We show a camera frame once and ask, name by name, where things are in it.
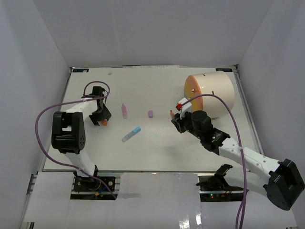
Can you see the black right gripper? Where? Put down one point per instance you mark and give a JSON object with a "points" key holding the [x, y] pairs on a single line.
{"points": [[178, 121]]}

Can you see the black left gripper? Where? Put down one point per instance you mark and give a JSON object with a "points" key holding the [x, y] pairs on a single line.
{"points": [[106, 115]]}

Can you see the orange cap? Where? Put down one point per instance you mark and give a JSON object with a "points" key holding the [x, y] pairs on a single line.
{"points": [[104, 123]]}

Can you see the pink clear highlighter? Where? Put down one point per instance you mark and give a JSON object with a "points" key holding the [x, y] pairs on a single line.
{"points": [[124, 112]]}

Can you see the cream round drawer organizer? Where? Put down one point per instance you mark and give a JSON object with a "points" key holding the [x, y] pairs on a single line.
{"points": [[218, 89]]}

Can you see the orange tip clear highlighter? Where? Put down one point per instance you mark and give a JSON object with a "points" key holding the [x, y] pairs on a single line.
{"points": [[171, 114]]}

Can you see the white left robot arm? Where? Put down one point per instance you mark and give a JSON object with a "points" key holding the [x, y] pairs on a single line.
{"points": [[68, 132]]}

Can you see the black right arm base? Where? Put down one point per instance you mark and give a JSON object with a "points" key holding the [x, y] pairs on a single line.
{"points": [[217, 190]]}

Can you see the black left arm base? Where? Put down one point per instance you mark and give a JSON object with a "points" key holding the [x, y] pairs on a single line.
{"points": [[95, 184]]}

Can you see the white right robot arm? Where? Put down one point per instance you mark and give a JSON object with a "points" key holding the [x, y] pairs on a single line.
{"points": [[279, 181]]}

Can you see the blue cap clear highlighter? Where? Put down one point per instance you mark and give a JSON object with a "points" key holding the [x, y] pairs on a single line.
{"points": [[131, 134]]}

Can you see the aluminium rail right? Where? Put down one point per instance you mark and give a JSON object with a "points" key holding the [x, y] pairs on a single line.
{"points": [[252, 127]]}

